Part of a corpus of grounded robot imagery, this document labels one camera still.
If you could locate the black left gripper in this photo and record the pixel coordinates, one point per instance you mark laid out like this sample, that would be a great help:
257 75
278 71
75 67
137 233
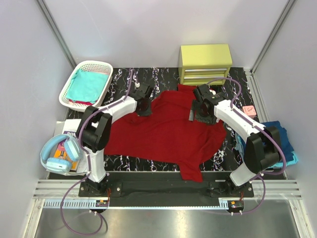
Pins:
144 110

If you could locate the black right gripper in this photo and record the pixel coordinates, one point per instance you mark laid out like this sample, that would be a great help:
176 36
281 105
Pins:
195 106

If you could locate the red t shirt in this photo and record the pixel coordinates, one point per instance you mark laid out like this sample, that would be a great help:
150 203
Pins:
167 135

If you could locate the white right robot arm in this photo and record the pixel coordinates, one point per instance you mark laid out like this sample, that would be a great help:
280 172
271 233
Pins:
263 145

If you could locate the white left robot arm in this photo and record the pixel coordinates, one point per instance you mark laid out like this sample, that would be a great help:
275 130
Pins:
94 130

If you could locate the yellow green drawer cabinet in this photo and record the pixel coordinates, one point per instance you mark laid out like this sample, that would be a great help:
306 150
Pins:
199 64

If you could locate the pink cube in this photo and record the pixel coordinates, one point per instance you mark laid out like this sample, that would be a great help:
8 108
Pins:
250 111

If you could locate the white plastic laundry basket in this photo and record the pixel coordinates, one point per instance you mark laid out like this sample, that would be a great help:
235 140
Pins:
92 66

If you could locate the teal folded t shirt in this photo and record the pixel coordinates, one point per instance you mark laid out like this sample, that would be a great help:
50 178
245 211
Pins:
86 86

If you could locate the pink folded shirt in basket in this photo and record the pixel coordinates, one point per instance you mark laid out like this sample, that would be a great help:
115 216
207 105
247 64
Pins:
72 102

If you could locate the colourful Roald Dahl book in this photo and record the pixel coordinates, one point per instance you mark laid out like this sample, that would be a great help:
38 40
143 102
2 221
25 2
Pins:
68 149

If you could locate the blue t shirt pile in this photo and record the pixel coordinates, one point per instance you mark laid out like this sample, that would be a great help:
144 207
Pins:
276 124

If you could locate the light blue shirt under pile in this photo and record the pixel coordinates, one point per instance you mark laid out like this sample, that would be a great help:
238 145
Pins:
289 153

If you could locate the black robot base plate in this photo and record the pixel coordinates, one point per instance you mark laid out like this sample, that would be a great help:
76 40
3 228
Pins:
164 190

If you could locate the aluminium frame post left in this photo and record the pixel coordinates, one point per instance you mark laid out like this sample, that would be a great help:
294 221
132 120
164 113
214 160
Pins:
56 31

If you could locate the aluminium frame post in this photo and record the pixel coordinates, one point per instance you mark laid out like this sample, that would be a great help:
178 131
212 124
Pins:
275 30
56 31

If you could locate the aluminium frame post right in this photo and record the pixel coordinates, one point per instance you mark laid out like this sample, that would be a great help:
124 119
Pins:
275 30

